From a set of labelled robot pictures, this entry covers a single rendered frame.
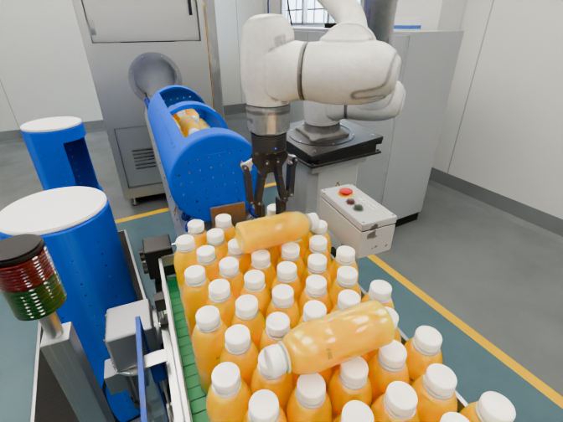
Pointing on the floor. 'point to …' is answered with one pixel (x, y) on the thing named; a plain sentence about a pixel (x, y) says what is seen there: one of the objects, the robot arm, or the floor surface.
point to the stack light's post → (76, 376)
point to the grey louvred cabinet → (389, 131)
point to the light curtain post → (214, 55)
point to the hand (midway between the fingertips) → (270, 213)
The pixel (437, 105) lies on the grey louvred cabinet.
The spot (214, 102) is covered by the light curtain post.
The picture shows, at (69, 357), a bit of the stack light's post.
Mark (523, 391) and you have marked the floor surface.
